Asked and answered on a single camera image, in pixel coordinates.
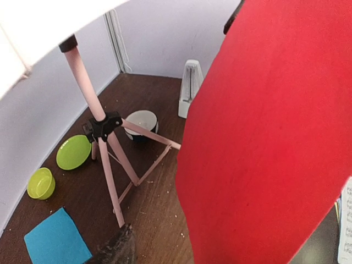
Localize green plate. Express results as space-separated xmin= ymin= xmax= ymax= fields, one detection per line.
xmin=56 ymin=135 xmax=92 ymax=171

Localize blue cloth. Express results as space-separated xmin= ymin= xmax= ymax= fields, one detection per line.
xmin=24 ymin=208 xmax=92 ymax=263

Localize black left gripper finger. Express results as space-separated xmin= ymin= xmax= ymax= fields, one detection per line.
xmin=87 ymin=223 xmax=137 ymax=263

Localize small green bowl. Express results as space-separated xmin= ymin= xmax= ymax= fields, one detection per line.
xmin=27 ymin=167 xmax=56 ymax=200

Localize white sheet music pages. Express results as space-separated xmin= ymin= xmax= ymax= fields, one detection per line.
xmin=335 ymin=177 xmax=352 ymax=263

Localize grey metronome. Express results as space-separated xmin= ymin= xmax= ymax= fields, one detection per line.
xmin=178 ymin=59 xmax=204 ymax=119

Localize pink music stand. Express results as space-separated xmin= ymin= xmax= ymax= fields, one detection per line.
xmin=0 ymin=0 xmax=182 ymax=229

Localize white bowl dark outside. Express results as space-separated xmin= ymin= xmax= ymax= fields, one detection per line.
xmin=124 ymin=110 xmax=159 ymax=141

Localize red sheet music mat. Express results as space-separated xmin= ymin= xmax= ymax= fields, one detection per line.
xmin=175 ymin=1 xmax=351 ymax=263

